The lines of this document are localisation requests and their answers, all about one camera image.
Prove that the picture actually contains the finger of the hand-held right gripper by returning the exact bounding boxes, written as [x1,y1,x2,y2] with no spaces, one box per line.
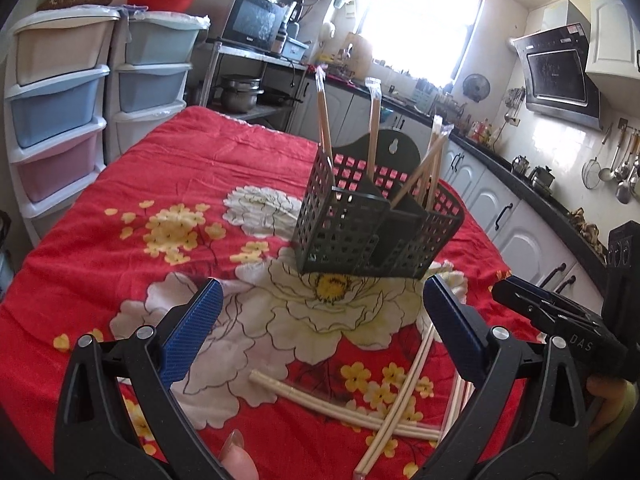
[492,277,601,333]

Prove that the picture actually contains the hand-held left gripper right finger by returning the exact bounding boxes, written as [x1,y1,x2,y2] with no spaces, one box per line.
[415,274,592,480]

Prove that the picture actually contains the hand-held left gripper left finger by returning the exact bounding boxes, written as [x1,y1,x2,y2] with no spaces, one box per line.
[54,278,241,480]

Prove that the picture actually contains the pile of chopsticks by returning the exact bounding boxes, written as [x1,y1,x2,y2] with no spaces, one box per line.
[248,325,473,476]

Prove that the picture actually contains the dark grey perforated utensil holder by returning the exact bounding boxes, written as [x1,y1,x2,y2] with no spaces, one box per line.
[291,129,466,281]

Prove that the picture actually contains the bamboo chopstick pair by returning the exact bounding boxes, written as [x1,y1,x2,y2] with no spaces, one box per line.
[365,78,382,183]
[425,116,446,211]
[314,66,335,163]
[389,125,455,208]

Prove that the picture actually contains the person's right hand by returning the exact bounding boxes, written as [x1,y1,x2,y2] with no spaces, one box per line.
[587,377,635,440]

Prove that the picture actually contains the person's left hand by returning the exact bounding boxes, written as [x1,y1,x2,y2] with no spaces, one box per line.
[220,429,261,480]

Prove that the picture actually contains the brown ginger pile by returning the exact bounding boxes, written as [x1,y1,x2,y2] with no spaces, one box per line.
[570,207,608,256]

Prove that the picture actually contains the hanging metal ladle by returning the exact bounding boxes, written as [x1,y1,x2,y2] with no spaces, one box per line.
[598,130,626,182]
[616,132,640,205]

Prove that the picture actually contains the large steel teapot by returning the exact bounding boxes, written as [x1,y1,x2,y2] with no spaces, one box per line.
[529,165,556,192]

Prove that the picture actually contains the white lower cabinets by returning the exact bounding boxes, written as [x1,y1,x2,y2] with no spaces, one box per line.
[290,72,606,311]

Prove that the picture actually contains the hanging metal strainer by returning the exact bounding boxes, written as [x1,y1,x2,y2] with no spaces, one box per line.
[581,122,613,190]

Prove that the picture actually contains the red floral blanket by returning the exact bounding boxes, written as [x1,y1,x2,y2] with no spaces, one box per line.
[0,105,541,480]

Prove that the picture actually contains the group of condiment bottles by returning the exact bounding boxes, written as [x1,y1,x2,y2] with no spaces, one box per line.
[467,117,501,146]

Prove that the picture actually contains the small grey fan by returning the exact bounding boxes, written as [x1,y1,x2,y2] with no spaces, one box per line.
[462,74,490,101]

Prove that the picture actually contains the black range hood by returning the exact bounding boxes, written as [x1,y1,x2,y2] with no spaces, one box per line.
[511,0,601,131]

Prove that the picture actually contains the steel cooking pot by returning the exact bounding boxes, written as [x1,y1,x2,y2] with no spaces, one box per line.
[220,75,265,113]

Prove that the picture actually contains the black frying pan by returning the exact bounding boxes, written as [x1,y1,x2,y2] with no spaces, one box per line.
[257,89,303,106]

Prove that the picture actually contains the blue-grey plastic drawer tower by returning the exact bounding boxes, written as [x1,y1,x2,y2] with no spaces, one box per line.
[107,11,208,161]

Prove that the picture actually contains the pastel plastic drawer tower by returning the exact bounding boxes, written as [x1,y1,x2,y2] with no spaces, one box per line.
[2,5,121,246]

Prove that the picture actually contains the white upper cabinet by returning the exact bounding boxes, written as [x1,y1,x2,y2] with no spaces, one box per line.
[585,0,640,93]

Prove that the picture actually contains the metal shelf table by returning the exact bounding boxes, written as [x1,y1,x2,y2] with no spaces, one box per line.
[202,40,308,131]

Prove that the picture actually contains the wooden cutting board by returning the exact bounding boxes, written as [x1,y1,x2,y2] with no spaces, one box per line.
[345,32,373,78]

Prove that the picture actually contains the kitchen window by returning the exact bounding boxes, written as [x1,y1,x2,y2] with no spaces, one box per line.
[357,0,488,86]

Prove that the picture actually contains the black microwave oven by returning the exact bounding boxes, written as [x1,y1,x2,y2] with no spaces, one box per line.
[220,0,288,53]

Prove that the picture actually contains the black electric kettle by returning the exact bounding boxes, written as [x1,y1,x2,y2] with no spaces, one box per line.
[277,0,303,26]

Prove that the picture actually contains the brown wicker basket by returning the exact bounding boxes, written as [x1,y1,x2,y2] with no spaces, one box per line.
[37,0,120,11]

